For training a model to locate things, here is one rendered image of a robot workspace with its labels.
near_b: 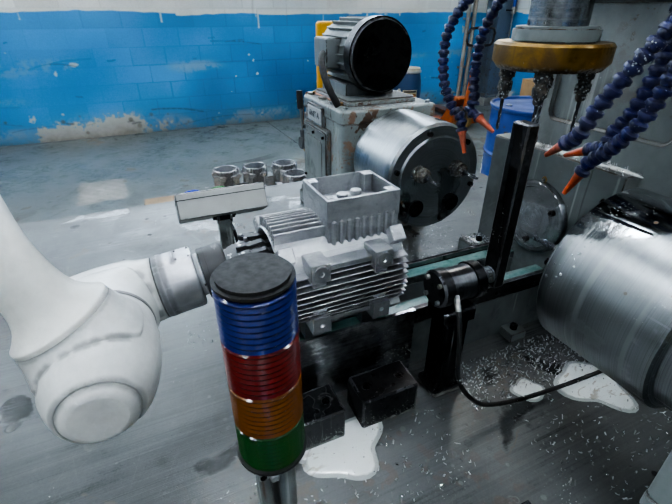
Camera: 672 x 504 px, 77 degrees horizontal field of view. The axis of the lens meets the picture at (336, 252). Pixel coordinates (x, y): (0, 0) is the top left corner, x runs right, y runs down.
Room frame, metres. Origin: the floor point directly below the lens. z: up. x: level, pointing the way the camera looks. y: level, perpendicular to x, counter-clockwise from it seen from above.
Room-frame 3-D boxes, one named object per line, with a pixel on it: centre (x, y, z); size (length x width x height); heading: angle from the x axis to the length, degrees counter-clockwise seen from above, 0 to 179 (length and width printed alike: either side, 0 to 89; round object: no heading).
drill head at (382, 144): (1.07, -0.17, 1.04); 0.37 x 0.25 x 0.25; 24
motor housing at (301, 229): (0.60, 0.01, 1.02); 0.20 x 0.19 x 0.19; 114
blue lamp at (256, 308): (0.25, 0.06, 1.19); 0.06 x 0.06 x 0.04
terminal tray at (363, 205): (0.62, -0.02, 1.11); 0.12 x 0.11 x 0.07; 114
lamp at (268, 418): (0.25, 0.06, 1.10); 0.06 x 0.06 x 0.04
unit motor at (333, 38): (1.32, -0.03, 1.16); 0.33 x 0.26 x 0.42; 24
